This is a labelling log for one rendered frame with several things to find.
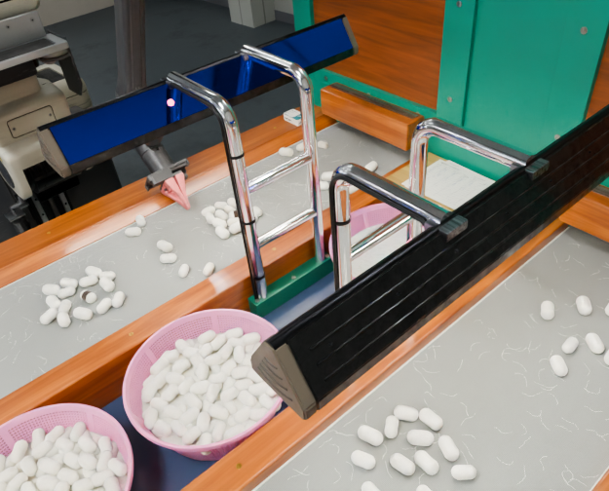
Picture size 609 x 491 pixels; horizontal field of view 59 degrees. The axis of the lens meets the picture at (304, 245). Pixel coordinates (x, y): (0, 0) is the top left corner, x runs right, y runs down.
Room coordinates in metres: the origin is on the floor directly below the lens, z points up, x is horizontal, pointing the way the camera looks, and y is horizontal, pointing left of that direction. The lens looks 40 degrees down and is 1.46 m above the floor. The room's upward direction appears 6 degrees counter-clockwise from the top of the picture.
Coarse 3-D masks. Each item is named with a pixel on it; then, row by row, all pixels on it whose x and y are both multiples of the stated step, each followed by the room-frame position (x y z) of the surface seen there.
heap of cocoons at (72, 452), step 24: (72, 432) 0.47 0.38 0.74; (0, 456) 0.45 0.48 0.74; (24, 456) 0.45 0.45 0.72; (48, 456) 0.45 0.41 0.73; (72, 456) 0.43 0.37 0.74; (96, 456) 0.44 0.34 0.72; (120, 456) 0.44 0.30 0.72; (0, 480) 0.41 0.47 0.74; (24, 480) 0.41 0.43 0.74; (48, 480) 0.40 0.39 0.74; (72, 480) 0.40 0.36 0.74; (96, 480) 0.39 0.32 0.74; (120, 480) 0.40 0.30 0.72
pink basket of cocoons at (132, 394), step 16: (176, 320) 0.66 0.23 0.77; (192, 320) 0.66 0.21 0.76; (224, 320) 0.66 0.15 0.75; (240, 320) 0.66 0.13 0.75; (256, 320) 0.64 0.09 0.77; (160, 336) 0.63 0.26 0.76; (176, 336) 0.64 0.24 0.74; (192, 336) 0.65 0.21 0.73; (144, 352) 0.60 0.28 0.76; (160, 352) 0.62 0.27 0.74; (128, 368) 0.56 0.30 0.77; (144, 368) 0.58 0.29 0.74; (128, 384) 0.54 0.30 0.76; (128, 400) 0.50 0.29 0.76; (128, 416) 0.47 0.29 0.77; (272, 416) 0.48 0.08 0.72; (144, 432) 0.44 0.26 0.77; (176, 448) 0.41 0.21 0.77; (192, 448) 0.41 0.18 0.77; (208, 448) 0.41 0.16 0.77; (224, 448) 0.43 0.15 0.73
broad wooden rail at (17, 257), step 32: (256, 128) 1.34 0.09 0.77; (288, 128) 1.32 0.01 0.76; (320, 128) 1.34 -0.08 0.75; (192, 160) 1.21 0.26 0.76; (224, 160) 1.19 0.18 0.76; (256, 160) 1.21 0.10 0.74; (128, 192) 1.09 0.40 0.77; (160, 192) 1.08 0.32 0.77; (192, 192) 1.10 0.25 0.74; (64, 224) 0.99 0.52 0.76; (96, 224) 0.98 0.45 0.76; (128, 224) 0.99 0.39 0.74; (0, 256) 0.90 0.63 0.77; (32, 256) 0.89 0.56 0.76; (64, 256) 0.90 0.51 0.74
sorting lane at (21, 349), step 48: (336, 144) 1.25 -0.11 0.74; (384, 144) 1.23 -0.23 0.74; (288, 192) 1.06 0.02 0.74; (144, 240) 0.93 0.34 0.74; (192, 240) 0.92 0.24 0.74; (240, 240) 0.90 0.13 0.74; (0, 288) 0.82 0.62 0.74; (96, 288) 0.79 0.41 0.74; (144, 288) 0.78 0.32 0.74; (0, 336) 0.69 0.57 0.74; (48, 336) 0.68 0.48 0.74; (96, 336) 0.67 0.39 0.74; (0, 384) 0.58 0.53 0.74
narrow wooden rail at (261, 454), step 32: (512, 256) 0.73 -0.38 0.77; (480, 288) 0.66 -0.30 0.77; (448, 320) 0.60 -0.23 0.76; (416, 352) 0.55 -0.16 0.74; (352, 384) 0.49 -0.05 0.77; (288, 416) 0.45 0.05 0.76; (320, 416) 0.44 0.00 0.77; (256, 448) 0.40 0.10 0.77; (288, 448) 0.40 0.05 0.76; (224, 480) 0.36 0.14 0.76; (256, 480) 0.36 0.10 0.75
